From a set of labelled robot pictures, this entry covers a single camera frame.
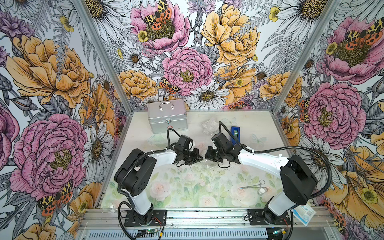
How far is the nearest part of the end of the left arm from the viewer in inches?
29.9

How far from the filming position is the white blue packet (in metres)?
0.75

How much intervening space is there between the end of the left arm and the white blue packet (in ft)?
1.84
